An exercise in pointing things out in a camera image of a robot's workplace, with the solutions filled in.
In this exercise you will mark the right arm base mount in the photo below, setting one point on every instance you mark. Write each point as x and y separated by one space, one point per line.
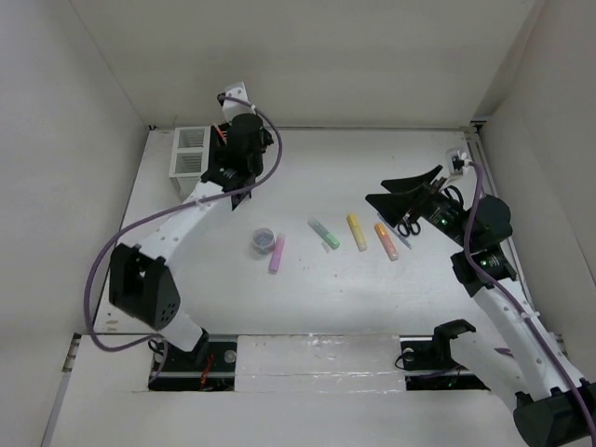
427 362

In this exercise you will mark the green highlighter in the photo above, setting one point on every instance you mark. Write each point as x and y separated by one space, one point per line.
325 234

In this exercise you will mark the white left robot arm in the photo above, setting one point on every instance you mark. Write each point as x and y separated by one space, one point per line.
142 283

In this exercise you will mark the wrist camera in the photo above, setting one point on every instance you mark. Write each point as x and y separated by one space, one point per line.
235 101
457 162

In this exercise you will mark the purple highlighter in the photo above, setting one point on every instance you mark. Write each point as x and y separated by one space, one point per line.
277 254

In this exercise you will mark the paper clip tub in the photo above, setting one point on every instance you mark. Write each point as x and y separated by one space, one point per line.
263 241

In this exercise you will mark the white slatted pen holder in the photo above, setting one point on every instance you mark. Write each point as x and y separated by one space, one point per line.
189 158

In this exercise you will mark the blue pen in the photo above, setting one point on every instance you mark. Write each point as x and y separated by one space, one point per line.
396 233

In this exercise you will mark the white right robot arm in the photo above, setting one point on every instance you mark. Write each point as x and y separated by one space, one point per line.
551 401

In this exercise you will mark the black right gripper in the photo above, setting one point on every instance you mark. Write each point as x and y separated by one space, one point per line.
408 195

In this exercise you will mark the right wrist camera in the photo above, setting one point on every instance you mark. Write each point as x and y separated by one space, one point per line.
457 162

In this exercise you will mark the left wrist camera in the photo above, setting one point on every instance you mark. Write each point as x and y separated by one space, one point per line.
235 101

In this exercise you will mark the orange highlighter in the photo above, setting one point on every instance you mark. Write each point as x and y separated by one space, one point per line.
386 241

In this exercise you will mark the black handled scissors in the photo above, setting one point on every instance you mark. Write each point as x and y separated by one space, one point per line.
407 229

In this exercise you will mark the aluminium rail right side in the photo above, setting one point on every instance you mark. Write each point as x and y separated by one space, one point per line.
483 185

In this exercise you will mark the yellow highlighter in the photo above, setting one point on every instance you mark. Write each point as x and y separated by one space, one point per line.
356 230

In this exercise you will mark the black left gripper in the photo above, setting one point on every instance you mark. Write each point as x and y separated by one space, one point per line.
264 141

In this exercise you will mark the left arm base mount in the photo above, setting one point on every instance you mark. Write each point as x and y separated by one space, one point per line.
213 370

